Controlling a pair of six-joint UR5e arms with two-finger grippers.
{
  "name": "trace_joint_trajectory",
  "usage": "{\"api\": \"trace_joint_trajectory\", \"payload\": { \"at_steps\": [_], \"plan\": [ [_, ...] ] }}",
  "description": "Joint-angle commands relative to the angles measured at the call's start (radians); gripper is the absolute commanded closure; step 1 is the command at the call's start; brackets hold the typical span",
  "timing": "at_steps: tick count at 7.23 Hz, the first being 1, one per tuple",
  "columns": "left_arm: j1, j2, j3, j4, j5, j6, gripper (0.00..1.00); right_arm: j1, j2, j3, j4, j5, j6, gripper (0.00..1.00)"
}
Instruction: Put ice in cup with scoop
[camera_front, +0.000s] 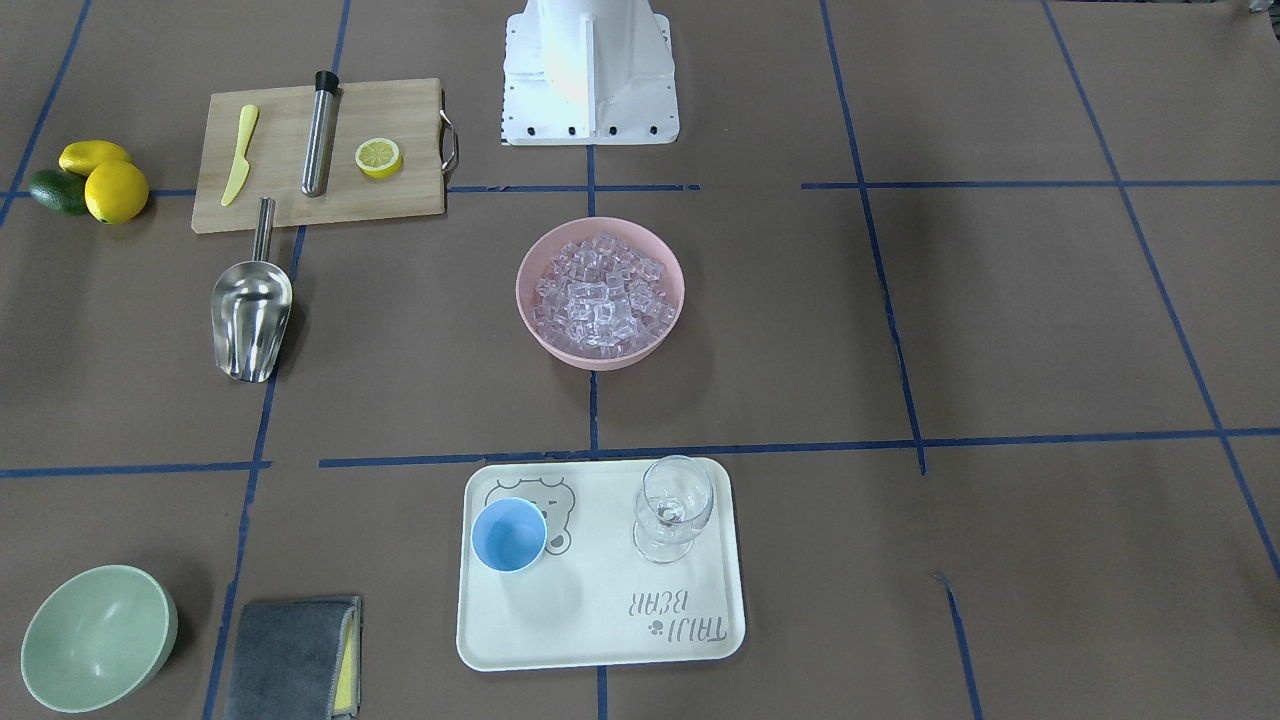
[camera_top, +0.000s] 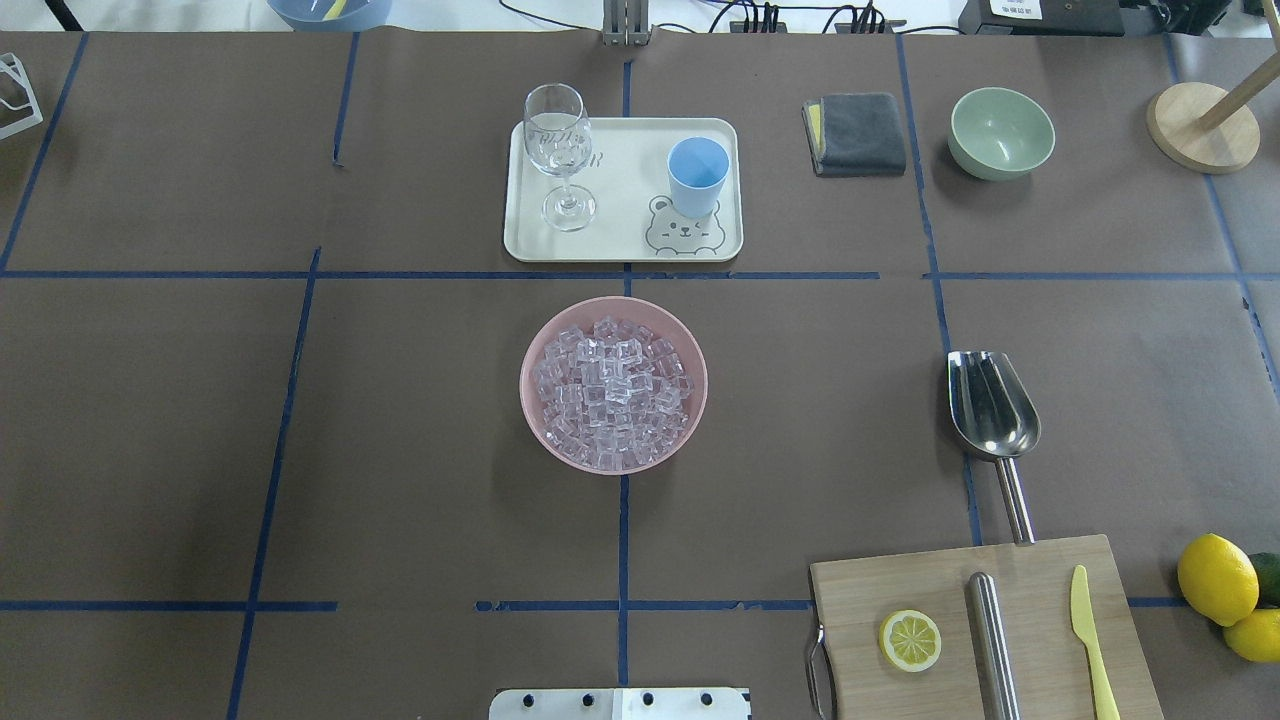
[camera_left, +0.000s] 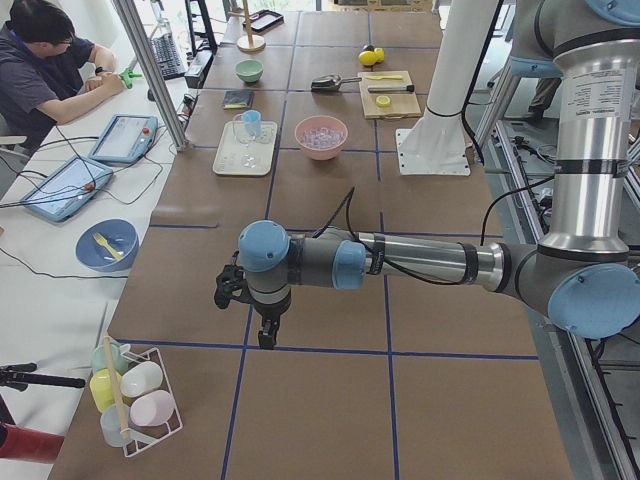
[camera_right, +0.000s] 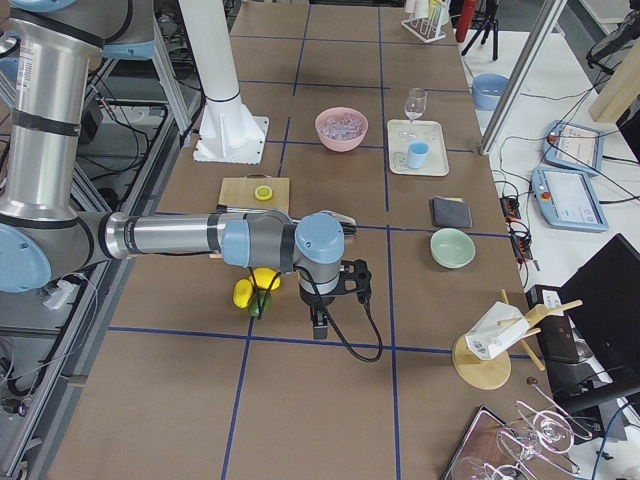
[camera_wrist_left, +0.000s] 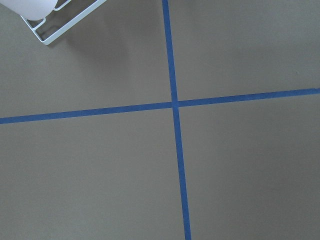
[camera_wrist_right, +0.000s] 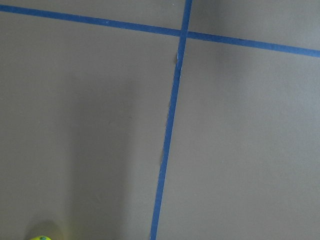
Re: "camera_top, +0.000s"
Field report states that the light blue plastic cup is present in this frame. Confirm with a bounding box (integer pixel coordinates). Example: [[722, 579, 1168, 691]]
[[666, 136, 731, 218]]

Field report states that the lemon half slice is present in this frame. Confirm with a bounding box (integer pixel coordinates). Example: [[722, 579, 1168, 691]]
[[878, 609, 943, 673]]

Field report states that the wooden paper towel stand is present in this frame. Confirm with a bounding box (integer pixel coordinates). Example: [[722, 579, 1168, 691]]
[[1146, 53, 1279, 174]]

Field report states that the green lime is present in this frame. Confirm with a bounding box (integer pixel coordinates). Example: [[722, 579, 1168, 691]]
[[1248, 552, 1280, 609]]

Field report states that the wooden cutting board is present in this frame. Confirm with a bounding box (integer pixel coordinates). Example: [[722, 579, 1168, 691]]
[[810, 536, 1164, 719]]

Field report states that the grey folded cloth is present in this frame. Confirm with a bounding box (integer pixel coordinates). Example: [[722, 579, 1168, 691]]
[[803, 92, 906, 177]]

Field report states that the yellow plastic knife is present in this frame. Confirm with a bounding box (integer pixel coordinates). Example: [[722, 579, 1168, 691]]
[[1069, 565, 1121, 719]]

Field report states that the stainless steel ice scoop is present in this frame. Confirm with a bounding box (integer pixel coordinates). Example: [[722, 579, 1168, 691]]
[[946, 350, 1041, 544]]

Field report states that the stainless steel muddler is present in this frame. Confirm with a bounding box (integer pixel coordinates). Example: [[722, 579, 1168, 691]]
[[966, 571, 1021, 719]]

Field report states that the green ceramic bowl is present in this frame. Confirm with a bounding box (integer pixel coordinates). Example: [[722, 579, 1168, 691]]
[[948, 87, 1056, 182]]

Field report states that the white wire cup rack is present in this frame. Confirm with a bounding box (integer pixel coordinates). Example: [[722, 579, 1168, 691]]
[[1, 53, 44, 140]]

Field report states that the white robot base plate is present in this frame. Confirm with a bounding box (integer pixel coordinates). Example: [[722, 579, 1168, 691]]
[[488, 685, 753, 719]]

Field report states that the pink bowl of ice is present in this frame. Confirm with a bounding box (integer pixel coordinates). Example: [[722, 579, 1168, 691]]
[[518, 296, 709, 477]]

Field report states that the whole yellow lemon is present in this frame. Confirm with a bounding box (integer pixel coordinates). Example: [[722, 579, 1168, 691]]
[[1176, 533, 1260, 628]]

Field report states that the blue bowl with fork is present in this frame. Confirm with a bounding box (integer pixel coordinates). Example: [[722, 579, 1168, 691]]
[[268, 0, 394, 32]]

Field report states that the cream bear serving tray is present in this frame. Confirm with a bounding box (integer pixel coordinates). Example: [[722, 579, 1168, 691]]
[[504, 117, 745, 263]]

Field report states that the clear wine glass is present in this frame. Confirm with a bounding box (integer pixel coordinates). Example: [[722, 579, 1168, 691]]
[[522, 83, 596, 232]]

